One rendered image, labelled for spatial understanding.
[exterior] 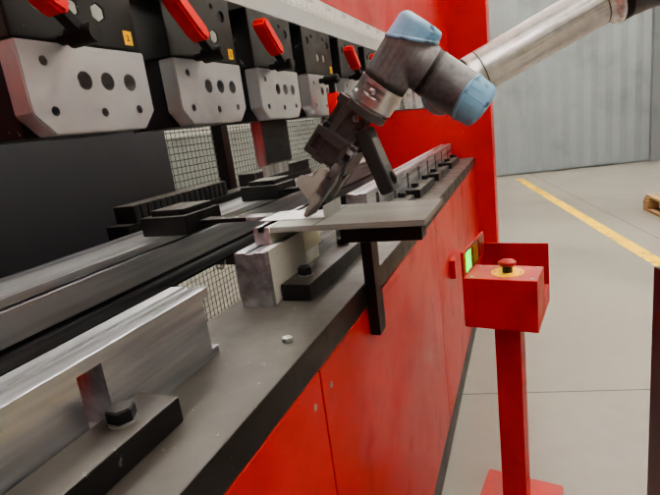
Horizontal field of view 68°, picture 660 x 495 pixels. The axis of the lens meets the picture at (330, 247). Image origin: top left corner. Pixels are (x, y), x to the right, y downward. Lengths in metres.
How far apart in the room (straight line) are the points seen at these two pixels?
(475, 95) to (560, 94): 7.89
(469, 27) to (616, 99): 6.12
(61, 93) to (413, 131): 2.63
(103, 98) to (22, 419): 0.30
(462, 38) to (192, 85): 2.44
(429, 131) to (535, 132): 5.70
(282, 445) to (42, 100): 0.43
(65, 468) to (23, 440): 0.04
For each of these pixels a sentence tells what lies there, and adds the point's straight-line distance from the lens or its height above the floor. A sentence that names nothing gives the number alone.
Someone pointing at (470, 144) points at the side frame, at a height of 0.95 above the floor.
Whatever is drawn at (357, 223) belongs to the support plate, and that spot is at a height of 1.00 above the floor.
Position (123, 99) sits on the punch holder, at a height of 1.20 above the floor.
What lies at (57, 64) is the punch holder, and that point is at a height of 1.23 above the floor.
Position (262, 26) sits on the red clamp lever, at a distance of 0.79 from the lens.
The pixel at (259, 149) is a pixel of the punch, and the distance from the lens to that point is 0.87.
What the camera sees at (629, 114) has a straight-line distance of 9.02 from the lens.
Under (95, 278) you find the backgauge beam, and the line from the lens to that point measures 0.89.
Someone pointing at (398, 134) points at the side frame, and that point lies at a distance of 3.04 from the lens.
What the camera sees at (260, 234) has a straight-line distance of 0.85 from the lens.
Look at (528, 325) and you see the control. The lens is 1.17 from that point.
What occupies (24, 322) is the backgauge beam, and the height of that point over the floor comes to 0.94.
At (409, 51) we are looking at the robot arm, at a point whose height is 1.24.
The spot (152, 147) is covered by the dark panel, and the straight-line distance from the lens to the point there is 1.42.
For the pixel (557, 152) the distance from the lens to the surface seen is 8.73.
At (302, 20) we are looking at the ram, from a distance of 1.02.
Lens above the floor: 1.15
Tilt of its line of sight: 14 degrees down
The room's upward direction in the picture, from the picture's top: 8 degrees counter-clockwise
